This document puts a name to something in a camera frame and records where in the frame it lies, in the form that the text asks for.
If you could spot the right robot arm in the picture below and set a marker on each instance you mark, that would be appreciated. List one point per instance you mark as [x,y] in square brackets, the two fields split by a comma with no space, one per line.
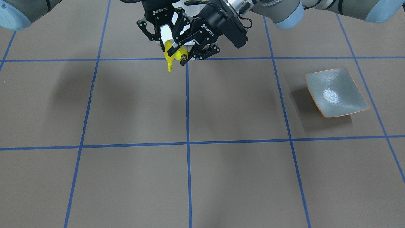
[17,15]

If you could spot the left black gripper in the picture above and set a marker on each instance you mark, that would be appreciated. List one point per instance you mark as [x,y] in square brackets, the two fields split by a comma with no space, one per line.
[211,22]

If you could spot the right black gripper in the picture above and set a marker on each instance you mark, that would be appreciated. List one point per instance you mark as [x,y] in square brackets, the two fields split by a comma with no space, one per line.
[162,14]

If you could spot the grey square plate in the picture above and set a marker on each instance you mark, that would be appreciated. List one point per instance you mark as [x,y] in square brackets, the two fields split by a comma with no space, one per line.
[335,93]

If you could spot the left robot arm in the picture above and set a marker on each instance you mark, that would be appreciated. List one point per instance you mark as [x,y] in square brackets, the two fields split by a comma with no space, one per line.
[286,14]

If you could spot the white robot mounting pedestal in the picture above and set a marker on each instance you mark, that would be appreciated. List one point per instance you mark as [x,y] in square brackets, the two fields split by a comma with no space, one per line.
[173,24]

